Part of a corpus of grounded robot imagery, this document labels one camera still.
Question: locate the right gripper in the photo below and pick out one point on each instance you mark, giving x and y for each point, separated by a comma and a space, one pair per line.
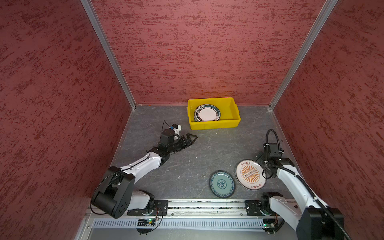
259, 157

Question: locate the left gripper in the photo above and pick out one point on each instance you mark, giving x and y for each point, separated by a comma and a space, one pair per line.
188, 140

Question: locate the green red ring plate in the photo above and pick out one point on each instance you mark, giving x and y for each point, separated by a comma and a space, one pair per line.
207, 113

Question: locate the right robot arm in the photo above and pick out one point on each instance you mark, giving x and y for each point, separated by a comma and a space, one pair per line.
309, 215

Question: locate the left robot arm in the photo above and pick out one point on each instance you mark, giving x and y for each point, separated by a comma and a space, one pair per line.
115, 194

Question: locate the yellow plastic bin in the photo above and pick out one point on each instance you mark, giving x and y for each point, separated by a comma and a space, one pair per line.
230, 115

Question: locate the white plate orange sunburst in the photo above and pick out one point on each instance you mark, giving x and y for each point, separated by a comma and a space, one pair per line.
249, 175

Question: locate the teal patterned small plate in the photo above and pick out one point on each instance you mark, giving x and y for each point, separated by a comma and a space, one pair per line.
222, 184

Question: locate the right circuit board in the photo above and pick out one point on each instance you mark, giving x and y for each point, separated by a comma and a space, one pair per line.
270, 223

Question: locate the circuit board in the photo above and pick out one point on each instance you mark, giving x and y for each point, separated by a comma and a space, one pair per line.
270, 223
150, 223

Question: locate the left circuit board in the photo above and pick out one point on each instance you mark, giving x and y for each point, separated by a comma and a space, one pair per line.
150, 223

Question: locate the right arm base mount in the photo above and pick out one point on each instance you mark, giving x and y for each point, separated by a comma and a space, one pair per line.
259, 208

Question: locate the aluminium rail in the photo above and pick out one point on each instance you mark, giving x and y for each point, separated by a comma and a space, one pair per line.
204, 208

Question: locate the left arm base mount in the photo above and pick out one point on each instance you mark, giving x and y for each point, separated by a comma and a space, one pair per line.
155, 208

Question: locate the white slotted cable duct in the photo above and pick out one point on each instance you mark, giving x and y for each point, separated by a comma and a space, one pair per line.
201, 224

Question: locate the right corner aluminium post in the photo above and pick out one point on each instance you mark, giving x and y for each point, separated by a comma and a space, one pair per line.
317, 26

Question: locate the corner aluminium post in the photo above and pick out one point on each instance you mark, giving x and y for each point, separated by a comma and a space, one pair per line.
317, 26
97, 26

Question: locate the left corner aluminium post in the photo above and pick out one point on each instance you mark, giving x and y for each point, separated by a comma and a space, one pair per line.
97, 26

